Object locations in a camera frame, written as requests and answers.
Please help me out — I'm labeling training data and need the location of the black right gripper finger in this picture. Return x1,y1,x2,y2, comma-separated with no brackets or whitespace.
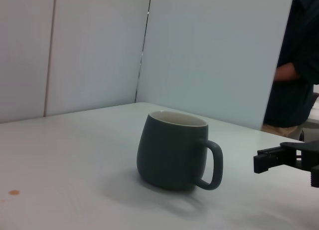
253,141,319,188

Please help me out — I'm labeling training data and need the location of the dark grey ceramic mug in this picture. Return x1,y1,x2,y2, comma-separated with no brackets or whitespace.
136,110,224,192

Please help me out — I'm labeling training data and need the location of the bare person forearm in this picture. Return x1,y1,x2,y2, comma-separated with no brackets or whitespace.
273,62,301,81

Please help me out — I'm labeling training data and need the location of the person in dark clothes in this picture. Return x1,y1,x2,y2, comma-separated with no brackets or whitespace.
263,0,319,138

